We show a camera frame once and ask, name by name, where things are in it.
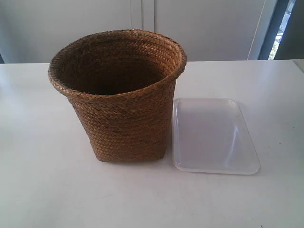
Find brown woven wicker basket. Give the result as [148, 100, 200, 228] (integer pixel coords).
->
[48, 29, 187, 162]

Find white plastic tray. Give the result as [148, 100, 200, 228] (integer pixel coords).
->
[172, 98, 260, 175]

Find white cabinet doors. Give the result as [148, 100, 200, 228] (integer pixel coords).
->
[0, 0, 276, 63]

